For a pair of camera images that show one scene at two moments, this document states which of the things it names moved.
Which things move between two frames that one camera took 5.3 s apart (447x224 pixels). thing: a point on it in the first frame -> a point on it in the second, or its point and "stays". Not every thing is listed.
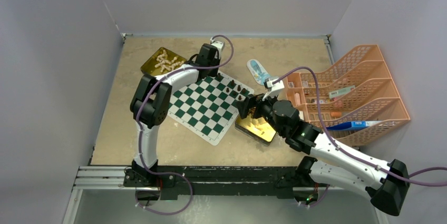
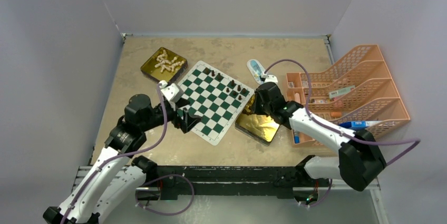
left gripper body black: (215, 61) -> (173, 115)
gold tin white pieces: (163, 60) stays
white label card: (337, 93) stays
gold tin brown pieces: (258, 128) stays
